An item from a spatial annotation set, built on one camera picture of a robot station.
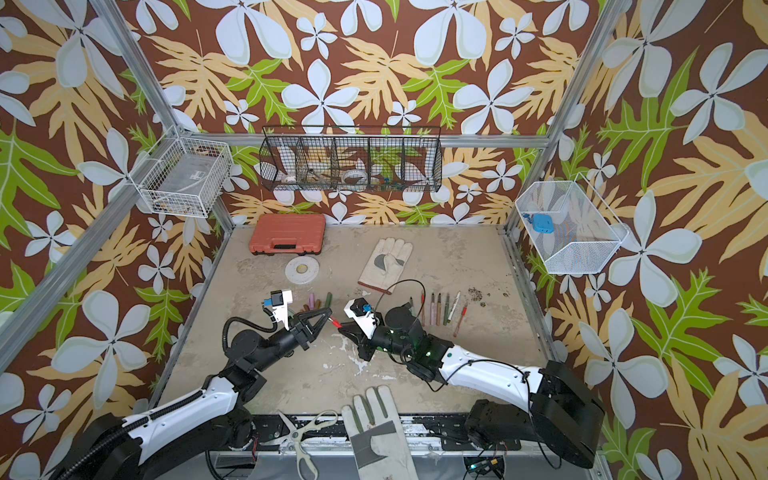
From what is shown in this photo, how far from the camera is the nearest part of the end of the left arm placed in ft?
2.17

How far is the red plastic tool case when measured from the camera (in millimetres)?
1099

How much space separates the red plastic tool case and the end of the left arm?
0.43 m
